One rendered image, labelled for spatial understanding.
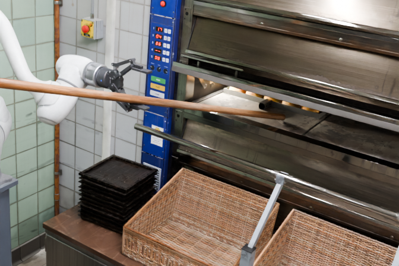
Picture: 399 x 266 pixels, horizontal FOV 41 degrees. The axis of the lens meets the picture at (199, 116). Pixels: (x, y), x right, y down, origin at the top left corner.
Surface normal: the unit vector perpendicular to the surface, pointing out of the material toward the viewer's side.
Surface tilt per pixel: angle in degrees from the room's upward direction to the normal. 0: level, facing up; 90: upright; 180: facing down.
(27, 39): 90
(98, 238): 0
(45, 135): 90
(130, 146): 90
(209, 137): 70
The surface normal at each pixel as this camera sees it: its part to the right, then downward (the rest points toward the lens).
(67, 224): 0.09, -0.93
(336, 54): -0.48, -0.08
